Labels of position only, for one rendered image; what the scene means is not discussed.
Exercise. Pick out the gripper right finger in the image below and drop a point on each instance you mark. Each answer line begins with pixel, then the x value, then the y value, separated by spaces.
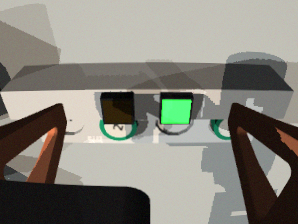
pixel 258 194

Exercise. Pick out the white tray with four round nests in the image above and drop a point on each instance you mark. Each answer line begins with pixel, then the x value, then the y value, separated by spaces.
pixel 149 92

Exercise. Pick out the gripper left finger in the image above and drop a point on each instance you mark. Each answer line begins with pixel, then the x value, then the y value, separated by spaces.
pixel 16 136

